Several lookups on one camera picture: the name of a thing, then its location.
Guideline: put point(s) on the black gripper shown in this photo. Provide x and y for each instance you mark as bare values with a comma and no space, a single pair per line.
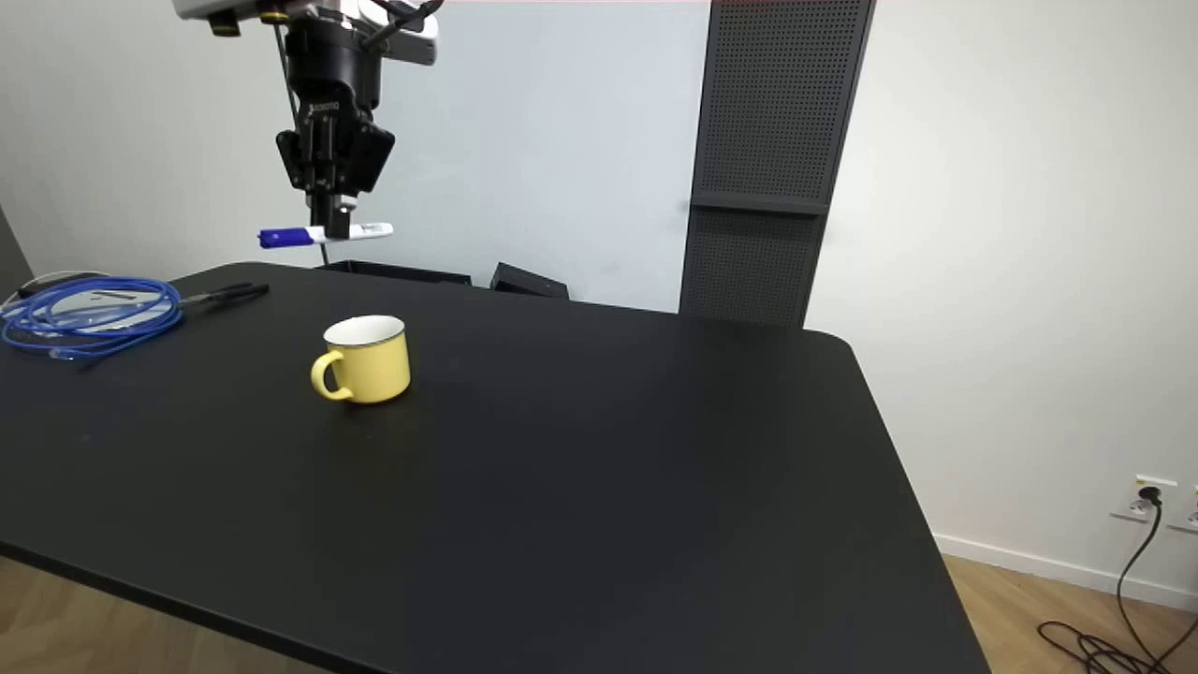
334,145

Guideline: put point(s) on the small black box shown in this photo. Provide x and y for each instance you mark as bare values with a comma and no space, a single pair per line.
525,282

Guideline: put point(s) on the yellow enamel mug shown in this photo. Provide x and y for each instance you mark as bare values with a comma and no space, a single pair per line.
364,360

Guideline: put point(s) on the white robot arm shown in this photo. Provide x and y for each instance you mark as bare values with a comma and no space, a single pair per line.
392,27

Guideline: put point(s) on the white wall power outlet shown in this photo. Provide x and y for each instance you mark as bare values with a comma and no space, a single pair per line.
1143,505

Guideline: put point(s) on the dark vertical pillar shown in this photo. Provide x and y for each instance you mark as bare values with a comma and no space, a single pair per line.
776,98

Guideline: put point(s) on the white blue-capped marker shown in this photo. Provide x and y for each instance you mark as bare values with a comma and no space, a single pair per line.
319,234

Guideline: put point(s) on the black pliers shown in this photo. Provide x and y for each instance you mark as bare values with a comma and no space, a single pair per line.
226,296

